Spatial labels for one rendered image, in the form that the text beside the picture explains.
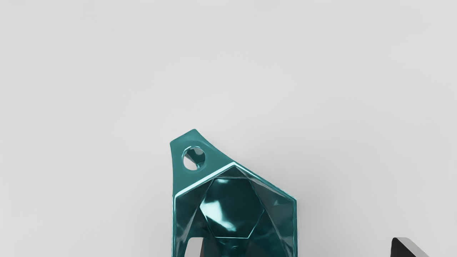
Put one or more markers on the teal faceted mug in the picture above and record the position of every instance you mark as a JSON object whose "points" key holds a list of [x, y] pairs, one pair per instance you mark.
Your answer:
{"points": [[232, 207]]}

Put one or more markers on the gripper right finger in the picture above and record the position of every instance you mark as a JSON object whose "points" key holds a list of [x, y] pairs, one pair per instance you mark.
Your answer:
{"points": [[403, 250]]}

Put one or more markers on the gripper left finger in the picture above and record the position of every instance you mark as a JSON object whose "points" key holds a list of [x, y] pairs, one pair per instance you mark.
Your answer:
{"points": [[194, 250]]}

